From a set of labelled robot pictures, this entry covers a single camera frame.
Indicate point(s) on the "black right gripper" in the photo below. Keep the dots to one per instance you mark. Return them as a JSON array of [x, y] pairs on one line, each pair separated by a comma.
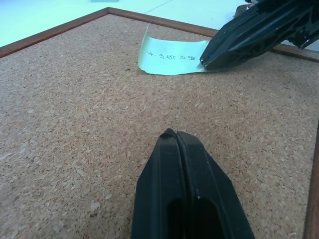
[[306, 15]]

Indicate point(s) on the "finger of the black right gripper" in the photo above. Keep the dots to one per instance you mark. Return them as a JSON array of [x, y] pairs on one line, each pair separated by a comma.
[[234, 58]]

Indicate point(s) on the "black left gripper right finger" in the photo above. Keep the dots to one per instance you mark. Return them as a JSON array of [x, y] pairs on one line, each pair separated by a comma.
[[211, 189]]

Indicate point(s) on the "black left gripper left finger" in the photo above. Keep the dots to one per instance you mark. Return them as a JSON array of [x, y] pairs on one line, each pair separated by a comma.
[[159, 179]]

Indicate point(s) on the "green sticky note with writing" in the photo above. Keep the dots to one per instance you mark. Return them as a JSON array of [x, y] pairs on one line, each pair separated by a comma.
[[169, 57]]

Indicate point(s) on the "cork board with wooden frame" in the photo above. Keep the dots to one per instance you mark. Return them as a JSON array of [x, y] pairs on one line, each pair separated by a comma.
[[74, 99]]

